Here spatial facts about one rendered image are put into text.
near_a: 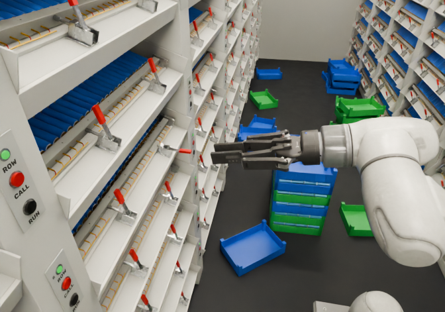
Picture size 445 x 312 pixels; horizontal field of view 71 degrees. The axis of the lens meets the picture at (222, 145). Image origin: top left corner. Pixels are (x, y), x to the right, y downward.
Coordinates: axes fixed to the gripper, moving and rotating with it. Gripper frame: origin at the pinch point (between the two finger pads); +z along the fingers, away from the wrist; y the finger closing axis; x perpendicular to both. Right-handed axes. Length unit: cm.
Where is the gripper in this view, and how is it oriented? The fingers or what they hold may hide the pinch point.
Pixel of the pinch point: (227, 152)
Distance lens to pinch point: 71.4
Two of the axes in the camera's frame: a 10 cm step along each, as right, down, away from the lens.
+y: 1.8, -5.4, 8.2
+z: -9.6, 0.7, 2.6
